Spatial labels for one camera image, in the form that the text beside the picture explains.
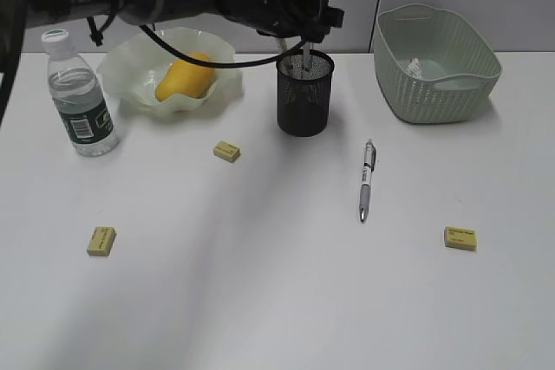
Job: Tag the waste paper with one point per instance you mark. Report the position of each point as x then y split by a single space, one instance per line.
414 69

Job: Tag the green woven plastic basket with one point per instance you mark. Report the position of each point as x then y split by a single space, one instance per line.
460 69

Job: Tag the blue clip white pen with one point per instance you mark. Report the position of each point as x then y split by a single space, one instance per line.
307 59

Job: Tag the beige grip pen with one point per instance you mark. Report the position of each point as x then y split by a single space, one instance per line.
286 61

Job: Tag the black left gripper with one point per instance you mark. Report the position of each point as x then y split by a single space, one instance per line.
312 20

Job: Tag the yellow mango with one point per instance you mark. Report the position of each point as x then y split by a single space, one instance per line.
184 78

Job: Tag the clear water bottle green label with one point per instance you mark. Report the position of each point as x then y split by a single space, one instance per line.
78 98

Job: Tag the grey grip pen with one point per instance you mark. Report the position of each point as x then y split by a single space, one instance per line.
367 171

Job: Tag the middle yellow eraser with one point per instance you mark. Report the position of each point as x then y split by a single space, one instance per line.
226 151

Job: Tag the yellow eraser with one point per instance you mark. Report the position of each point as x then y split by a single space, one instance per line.
226 151
460 239
102 241

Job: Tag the right yellow eraser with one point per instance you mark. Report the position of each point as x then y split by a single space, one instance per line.
460 239

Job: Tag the black mesh pen holder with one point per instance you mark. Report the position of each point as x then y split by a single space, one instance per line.
303 101

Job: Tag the left yellow eraser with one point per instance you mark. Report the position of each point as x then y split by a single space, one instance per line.
102 241

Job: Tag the pale green wavy plate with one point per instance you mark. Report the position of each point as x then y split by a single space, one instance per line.
133 70

